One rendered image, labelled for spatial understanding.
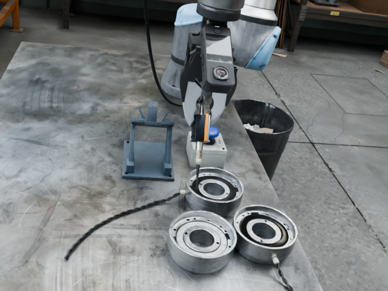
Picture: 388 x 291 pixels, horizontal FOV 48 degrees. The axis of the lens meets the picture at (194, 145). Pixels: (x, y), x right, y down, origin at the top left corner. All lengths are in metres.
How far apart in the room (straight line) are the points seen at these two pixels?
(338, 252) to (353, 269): 0.11
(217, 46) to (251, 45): 0.40
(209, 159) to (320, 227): 1.35
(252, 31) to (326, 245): 1.25
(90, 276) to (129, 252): 0.07
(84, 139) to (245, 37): 0.45
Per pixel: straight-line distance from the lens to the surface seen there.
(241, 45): 1.09
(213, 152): 0.87
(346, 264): 2.04
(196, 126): 0.76
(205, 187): 0.81
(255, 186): 0.88
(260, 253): 0.69
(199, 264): 0.65
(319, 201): 2.34
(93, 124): 1.00
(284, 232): 0.74
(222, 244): 0.69
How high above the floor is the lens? 1.29
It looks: 31 degrees down
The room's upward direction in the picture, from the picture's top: 10 degrees clockwise
